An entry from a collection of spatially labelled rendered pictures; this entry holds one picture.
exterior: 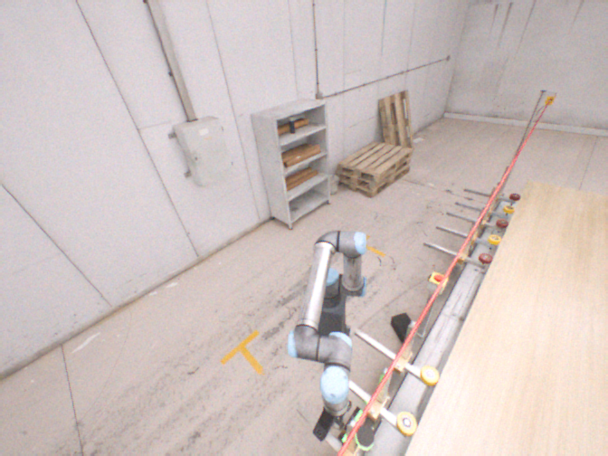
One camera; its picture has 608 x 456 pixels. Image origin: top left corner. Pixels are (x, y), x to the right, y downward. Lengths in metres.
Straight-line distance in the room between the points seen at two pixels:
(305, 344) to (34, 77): 2.55
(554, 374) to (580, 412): 0.15
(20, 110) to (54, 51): 0.49
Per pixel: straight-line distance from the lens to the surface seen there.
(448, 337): 2.02
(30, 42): 2.81
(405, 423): 1.43
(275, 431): 2.37
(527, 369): 1.74
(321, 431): 1.14
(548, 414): 1.67
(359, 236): 1.32
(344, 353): 0.99
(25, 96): 2.81
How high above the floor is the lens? 2.26
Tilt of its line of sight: 37 degrees down
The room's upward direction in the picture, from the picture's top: 6 degrees counter-clockwise
